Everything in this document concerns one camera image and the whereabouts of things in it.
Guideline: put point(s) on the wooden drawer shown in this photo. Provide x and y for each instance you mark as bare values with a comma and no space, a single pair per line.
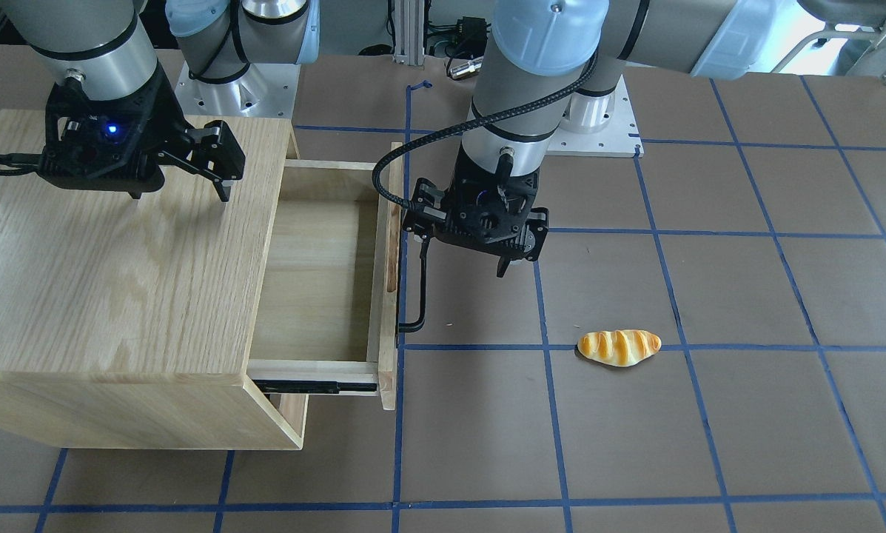
327,320

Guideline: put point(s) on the light wooden drawer cabinet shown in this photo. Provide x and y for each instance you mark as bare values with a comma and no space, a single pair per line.
127,324

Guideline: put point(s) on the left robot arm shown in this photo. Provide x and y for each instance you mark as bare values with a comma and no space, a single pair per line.
549,63

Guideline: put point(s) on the toy bread roll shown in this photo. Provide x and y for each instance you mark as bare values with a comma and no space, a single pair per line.
619,348

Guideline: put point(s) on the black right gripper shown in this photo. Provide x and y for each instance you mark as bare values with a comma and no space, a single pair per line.
159,111

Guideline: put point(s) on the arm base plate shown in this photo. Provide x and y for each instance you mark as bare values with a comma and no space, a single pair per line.
598,126
265,91

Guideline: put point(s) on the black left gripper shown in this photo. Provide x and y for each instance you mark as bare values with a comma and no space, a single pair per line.
425,201

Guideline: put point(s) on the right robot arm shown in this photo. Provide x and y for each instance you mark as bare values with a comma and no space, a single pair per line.
104,46

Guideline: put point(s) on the black metal drawer handle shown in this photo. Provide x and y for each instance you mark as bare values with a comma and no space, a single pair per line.
417,325

